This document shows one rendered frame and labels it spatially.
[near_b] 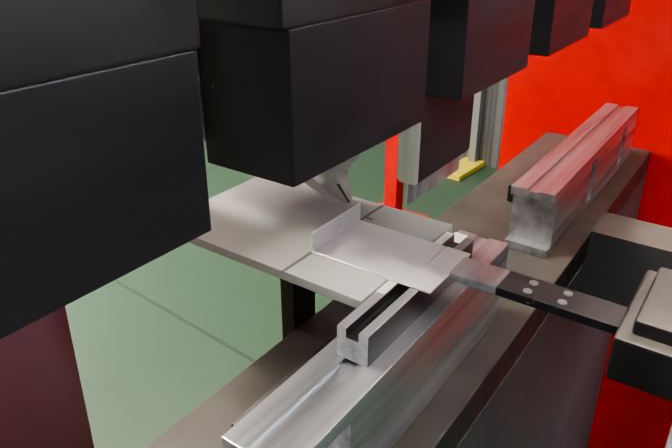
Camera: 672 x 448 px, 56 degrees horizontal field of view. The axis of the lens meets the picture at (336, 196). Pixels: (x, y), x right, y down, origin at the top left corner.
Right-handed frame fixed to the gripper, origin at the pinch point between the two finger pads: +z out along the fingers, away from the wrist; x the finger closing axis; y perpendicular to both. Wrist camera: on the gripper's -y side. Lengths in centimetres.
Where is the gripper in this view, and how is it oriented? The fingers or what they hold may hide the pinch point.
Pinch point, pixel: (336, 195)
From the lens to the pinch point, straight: 63.2
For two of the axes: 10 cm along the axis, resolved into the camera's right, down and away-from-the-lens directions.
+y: 6.3, -4.0, -6.7
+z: 5.2, 8.5, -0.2
